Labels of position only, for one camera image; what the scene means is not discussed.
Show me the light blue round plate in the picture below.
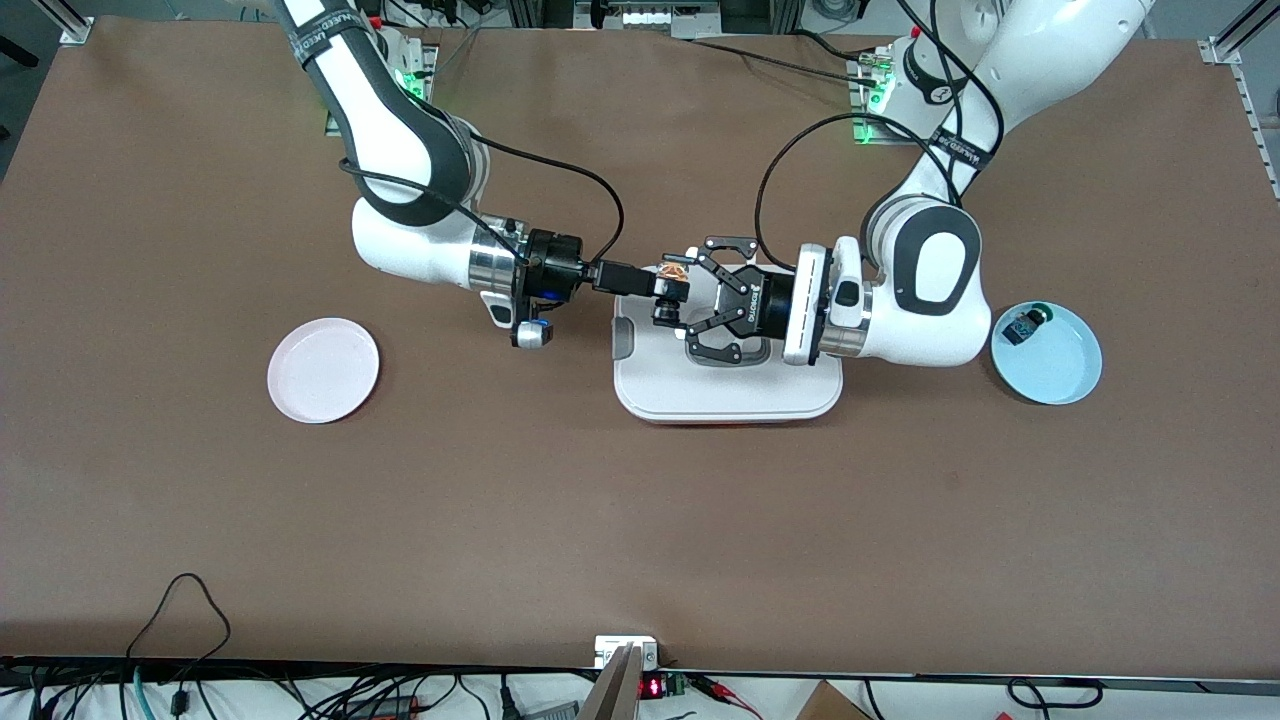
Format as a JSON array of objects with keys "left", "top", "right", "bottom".
[{"left": 990, "top": 300, "right": 1103, "bottom": 406}]

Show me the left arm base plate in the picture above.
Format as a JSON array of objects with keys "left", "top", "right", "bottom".
[{"left": 848, "top": 50, "right": 961, "bottom": 146}]

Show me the small blue black object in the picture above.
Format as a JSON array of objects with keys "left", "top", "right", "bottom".
[{"left": 1003, "top": 305, "right": 1056, "bottom": 346}]

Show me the brown cardboard piece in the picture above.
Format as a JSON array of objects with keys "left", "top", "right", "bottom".
[{"left": 795, "top": 680, "right": 873, "bottom": 720}]

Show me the orange push button switch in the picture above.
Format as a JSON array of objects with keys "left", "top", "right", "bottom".
[{"left": 655, "top": 253, "right": 693, "bottom": 329}]

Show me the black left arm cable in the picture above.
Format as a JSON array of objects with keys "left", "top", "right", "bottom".
[{"left": 755, "top": 0, "right": 1006, "bottom": 271}]

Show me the white lidded storage box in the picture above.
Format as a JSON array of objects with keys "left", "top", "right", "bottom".
[{"left": 612, "top": 290, "right": 844, "bottom": 424}]

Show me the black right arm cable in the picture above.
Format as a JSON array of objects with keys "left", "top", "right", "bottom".
[{"left": 338, "top": 135, "right": 627, "bottom": 266}]

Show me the black looped cable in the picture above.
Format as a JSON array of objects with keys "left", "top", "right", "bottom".
[{"left": 125, "top": 573, "right": 233, "bottom": 691}]

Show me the long black cable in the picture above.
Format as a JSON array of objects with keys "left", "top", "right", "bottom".
[{"left": 690, "top": 38, "right": 881, "bottom": 81}]

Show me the black coiled cable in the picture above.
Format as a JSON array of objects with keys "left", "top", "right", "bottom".
[{"left": 1005, "top": 678, "right": 1106, "bottom": 711}]

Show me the pink round plate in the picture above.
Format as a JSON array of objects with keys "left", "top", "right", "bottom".
[{"left": 267, "top": 318, "right": 381, "bottom": 424}]

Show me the aluminum camera mount post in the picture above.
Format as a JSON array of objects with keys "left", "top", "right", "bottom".
[{"left": 580, "top": 635, "right": 661, "bottom": 720}]

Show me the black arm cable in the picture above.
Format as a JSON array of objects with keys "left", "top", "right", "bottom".
[
  {"left": 338, "top": 135, "right": 627, "bottom": 266},
  {"left": 755, "top": 0, "right": 1006, "bottom": 271}
]

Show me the black cable bundle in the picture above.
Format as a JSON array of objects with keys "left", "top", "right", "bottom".
[{"left": 0, "top": 655, "right": 601, "bottom": 720}]

